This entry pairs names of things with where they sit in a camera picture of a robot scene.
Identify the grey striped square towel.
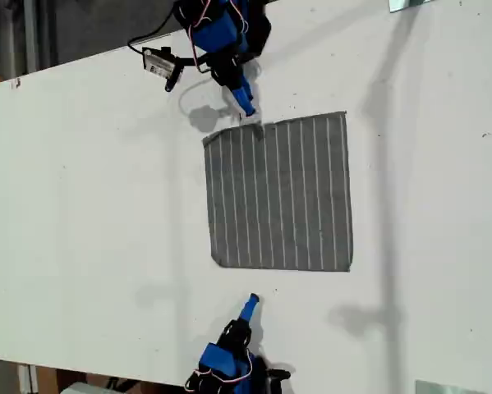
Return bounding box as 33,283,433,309
201,109,356,273

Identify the grey metal bar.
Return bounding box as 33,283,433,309
22,0,39,77

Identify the white table leg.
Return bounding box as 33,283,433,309
17,363,39,394

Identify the black camera stalk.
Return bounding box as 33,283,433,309
173,56,212,74

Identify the black camera box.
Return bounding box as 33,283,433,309
141,45,186,94
265,366,292,383

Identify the black camera cable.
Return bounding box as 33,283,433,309
126,8,180,55

